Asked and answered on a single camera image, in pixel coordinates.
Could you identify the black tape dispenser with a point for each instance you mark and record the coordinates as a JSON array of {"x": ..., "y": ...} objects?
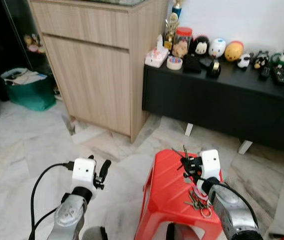
[{"x": 213, "y": 68}]

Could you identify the glass display cabinet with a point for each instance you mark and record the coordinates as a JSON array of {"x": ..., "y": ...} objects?
[{"x": 22, "y": 35}]

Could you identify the small panda figure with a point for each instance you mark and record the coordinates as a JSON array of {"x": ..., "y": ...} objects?
[{"x": 244, "y": 61}]

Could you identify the green fabric bin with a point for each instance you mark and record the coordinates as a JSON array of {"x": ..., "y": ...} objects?
[{"x": 29, "y": 96}]

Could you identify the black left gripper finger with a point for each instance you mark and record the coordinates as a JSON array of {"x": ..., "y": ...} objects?
[
  {"x": 91, "y": 158},
  {"x": 105, "y": 169}
]

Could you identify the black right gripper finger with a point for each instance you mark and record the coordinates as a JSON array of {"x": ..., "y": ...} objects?
[
  {"x": 184, "y": 151},
  {"x": 178, "y": 153}
]

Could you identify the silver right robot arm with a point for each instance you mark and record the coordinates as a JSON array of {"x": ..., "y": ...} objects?
[{"x": 231, "y": 216}]

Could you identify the light wooden cabinet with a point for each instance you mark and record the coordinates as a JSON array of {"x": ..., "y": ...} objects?
[{"x": 97, "y": 65}]

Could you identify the bunch of keys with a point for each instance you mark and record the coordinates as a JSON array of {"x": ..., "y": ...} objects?
[{"x": 197, "y": 201}]

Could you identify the white round plush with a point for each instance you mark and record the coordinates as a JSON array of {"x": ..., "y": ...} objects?
[{"x": 217, "y": 47}]

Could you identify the black sideboard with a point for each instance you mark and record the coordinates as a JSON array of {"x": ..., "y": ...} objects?
[{"x": 221, "y": 102}]

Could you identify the white tote bag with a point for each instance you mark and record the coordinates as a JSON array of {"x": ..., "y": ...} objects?
[{"x": 24, "y": 76}]

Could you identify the gold trophy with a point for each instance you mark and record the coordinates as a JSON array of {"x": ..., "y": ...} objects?
[{"x": 170, "y": 30}]

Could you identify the yellow orange round plush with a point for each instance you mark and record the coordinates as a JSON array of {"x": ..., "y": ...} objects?
[{"x": 234, "y": 51}]

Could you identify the small black cat figure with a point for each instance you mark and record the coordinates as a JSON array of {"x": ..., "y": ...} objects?
[{"x": 260, "y": 60}]

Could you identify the blue trophy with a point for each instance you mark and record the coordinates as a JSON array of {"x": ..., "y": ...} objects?
[{"x": 176, "y": 7}]

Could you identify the black pouch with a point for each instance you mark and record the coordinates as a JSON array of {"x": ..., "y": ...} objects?
[{"x": 191, "y": 64}]

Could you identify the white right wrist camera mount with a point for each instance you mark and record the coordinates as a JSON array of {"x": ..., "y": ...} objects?
[{"x": 210, "y": 162}]

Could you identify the white pink tissue box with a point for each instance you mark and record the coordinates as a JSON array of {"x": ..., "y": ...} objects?
[{"x": 156, "y": 57}]

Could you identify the black remote control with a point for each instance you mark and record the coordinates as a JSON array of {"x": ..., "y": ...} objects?
[{"x": 265, "y": 73}]

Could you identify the red lidded snack jar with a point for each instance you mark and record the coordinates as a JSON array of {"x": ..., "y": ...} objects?
[{"x": 182, "y": 42}]

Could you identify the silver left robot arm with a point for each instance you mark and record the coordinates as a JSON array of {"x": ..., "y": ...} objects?
[{"x": 72, "y": 212}]

